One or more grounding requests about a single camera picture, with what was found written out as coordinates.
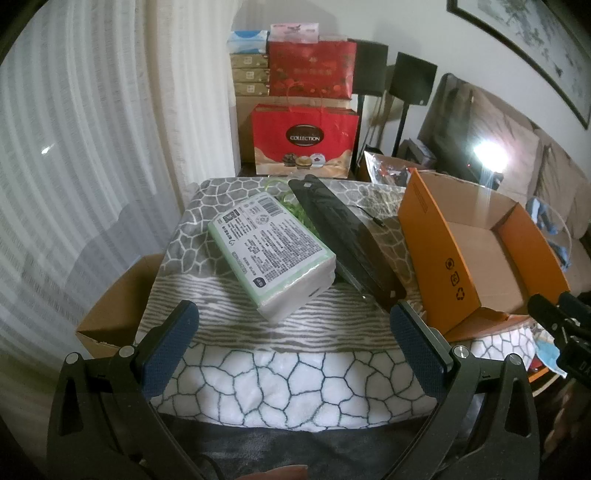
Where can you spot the gold flat box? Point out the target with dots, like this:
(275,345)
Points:
(251,89)
(249,61)
(250,75)

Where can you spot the white blue mask packet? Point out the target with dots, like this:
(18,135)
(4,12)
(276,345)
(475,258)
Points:
(549,357)

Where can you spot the orange cardboard box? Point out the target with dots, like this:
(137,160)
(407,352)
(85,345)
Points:
(434,249)

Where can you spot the brown sofa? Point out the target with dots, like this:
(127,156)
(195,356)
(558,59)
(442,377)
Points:
(443,120)

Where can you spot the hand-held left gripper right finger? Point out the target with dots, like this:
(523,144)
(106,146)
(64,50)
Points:
(413,350)

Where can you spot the framed wall painting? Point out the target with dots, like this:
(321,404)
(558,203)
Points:
(531,27)

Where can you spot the person's left hand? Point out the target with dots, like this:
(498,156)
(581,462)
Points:
(277,474)

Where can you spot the red floral gift box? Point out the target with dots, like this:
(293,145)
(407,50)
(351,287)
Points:
(309,69)

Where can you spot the clear plastic bag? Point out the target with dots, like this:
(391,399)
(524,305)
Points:
(385,166)

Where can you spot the red gift bag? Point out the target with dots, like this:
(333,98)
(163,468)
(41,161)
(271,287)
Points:
(277,129)

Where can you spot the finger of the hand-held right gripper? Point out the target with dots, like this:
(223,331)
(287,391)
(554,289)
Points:
(577,304)
(542,311)

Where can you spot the pink tissue box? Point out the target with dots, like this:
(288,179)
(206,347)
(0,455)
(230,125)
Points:
(295,32)

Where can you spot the cream curtain panel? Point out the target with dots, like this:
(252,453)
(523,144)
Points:
(198,92)

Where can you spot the black package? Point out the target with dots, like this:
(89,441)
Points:
(341,230)

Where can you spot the black speaker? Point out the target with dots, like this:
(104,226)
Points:
(413,78)
(370,67)

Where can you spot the beige sofa cushion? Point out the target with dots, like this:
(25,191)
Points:
(503,120)
(554,175)
(579,198)

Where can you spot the white sheer curtain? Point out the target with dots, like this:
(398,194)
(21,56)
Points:
(83,147)

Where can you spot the black speaker stand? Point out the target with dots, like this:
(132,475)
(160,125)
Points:
(401,129)
(362,124)

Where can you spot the green white tissue pack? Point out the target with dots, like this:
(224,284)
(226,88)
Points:
(268,240)

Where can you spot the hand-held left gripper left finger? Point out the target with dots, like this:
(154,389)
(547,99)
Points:
(171,355)

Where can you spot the grey white patterned blanket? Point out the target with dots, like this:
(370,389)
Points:
(277,369)

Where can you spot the brown cardboard box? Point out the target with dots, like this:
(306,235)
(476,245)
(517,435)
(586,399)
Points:
(115,304)

